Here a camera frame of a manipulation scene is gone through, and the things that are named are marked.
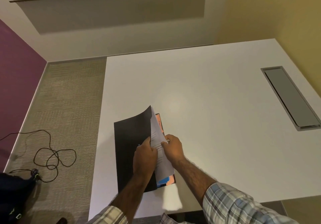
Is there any person's left hand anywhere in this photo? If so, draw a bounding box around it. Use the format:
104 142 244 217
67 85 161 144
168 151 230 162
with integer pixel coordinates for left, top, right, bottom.
133 136 158 180

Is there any person's right hand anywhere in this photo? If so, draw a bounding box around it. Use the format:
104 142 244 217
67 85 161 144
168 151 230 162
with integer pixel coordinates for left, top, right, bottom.
160 134 186 166

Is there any white text paper sheet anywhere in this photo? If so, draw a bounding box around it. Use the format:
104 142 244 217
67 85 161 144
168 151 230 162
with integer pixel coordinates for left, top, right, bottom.
150 107 175 182

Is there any black expanding folder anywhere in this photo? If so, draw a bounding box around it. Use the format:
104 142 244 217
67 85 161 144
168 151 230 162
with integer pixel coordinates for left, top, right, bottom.
113 105 176 194

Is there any person's right forearm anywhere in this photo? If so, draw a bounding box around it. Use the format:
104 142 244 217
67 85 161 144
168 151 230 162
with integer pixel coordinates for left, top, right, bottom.
173 157 217 204

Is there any person's left forearm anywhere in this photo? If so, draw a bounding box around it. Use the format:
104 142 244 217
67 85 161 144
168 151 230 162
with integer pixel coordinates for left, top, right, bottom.
110 172 154 219

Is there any plaid shirt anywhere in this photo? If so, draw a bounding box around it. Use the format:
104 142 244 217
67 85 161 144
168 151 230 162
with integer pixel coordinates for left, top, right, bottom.
86 182 293 224

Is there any black floor cable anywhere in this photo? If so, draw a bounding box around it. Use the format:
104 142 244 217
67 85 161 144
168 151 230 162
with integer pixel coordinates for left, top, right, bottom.
0 130 77 183

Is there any grey table cable hatch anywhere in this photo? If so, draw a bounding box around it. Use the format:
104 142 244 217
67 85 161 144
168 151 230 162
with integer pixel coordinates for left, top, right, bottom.
260 66 321 131

